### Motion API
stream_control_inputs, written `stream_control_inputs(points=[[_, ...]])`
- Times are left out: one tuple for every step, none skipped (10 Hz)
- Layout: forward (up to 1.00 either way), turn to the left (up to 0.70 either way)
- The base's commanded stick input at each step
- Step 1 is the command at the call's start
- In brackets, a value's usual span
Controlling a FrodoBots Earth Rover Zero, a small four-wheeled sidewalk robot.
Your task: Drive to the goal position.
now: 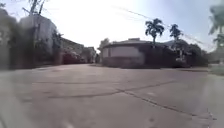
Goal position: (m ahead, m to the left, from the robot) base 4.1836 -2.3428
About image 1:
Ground row of buildings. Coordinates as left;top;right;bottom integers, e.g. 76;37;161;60
59;36;98;64

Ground grey concrete road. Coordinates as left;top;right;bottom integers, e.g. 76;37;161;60
0;63;224;128

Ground red vehicle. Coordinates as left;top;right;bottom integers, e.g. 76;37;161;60
62;51;83;65

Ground palm tree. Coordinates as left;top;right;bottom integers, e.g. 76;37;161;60
168;23;184;43
144;17;166;45

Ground bushes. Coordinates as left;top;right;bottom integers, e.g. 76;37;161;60
175;39;210;68

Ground utility pole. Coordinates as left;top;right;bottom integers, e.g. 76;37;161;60
21;0;46;66

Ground low building with pale wall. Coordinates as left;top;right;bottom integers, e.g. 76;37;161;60
100;37;178;70

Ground overhead wires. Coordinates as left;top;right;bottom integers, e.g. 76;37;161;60
111;4;216;48

